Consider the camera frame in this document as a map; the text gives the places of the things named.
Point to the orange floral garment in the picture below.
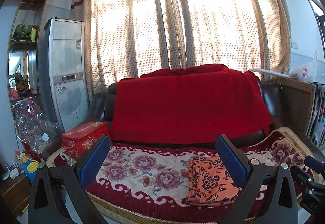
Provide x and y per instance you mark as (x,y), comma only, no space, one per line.
(210,183)

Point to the wooden side cabinet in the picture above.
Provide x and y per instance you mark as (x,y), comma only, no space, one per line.
(298,106)

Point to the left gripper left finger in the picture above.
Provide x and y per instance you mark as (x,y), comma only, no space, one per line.
(46,203)

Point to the wooden display shelf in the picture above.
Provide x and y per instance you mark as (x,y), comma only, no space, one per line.
(23,45)

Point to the floral plush seat cover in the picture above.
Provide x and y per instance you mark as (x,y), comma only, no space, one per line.
(141,184)

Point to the red throw blanket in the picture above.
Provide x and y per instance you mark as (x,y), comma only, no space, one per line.
(189,106)

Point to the white standing air conditioner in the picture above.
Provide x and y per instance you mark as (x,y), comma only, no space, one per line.
(60,68)

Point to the dotted beige curtain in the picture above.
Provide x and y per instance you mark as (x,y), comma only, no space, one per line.
(129,38)

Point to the white plastic bag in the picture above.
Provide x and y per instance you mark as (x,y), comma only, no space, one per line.
(306,72)

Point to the clear cellophane gift wrap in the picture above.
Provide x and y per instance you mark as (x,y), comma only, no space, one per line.
(34,128)

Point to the blue yellow toy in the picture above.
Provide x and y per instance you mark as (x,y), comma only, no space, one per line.
(28,165)

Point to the white rod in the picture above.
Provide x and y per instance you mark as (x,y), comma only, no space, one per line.
(268,72)

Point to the red gift box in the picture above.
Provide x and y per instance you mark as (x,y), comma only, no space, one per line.
(82,138)

